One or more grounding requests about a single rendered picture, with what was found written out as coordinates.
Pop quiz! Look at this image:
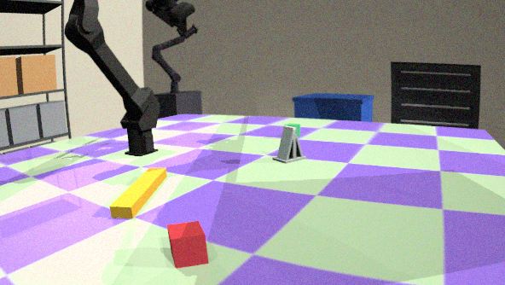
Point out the yellow bar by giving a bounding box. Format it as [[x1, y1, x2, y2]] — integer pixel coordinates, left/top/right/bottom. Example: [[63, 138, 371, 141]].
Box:
[[109, 168, 167, 218]]

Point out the red cube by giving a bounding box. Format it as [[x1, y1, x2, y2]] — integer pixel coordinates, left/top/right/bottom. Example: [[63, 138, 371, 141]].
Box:
[[167, 221, 209, 268]]

